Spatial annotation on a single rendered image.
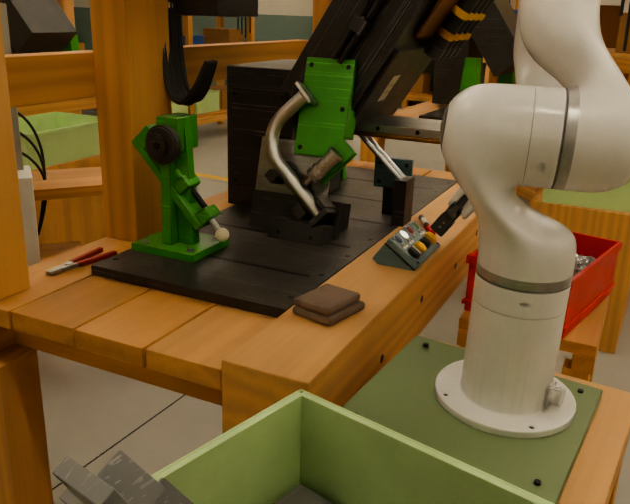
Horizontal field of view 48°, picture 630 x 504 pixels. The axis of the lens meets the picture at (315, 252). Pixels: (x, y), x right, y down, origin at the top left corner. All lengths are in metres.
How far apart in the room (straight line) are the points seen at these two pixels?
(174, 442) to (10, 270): 1.27
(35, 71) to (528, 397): 1.03
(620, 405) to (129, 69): 1.07
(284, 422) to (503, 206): 0.36
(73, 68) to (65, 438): 1.41
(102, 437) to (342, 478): 1.77
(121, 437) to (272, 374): 1.57
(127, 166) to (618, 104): 1.00
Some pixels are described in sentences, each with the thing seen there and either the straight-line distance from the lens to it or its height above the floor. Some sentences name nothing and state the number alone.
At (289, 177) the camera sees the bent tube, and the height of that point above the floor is 1.03.
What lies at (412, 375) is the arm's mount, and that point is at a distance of 1.05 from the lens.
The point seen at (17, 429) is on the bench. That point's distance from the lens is 1.45.
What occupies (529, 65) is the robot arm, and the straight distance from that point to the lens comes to 1.30.
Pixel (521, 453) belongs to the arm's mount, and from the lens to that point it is 0.93.
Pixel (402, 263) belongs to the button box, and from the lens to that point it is 1.38.
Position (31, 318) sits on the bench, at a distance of 1.25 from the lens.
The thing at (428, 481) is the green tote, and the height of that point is 0.93.
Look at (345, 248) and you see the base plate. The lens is 1.48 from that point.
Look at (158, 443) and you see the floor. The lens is 2.47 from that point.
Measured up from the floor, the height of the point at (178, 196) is 1.02.
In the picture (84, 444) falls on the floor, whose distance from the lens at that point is 2.51.
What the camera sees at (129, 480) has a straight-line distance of 0.43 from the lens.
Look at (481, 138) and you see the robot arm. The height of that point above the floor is 1.24.
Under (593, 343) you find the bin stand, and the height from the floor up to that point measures 0.80.
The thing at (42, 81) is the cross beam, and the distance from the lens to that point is 1.46.
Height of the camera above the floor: 1.37
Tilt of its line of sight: 19 degrees down
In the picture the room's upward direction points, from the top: 2 degrees clockwise
